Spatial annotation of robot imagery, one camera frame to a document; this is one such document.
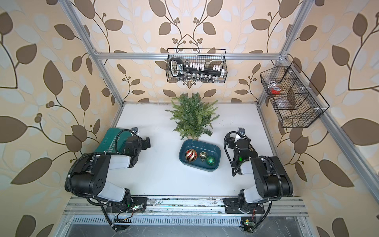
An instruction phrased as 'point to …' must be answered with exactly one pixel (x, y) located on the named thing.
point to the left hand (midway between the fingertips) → (138, 137)
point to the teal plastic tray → (199, 146)
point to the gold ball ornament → (203, 155)
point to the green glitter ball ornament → (210, 160)
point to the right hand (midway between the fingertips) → (237, 135)
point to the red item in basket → (274, 92)
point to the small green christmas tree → (194, 116)
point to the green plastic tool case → (112, 140)
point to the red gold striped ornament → (191, 155)
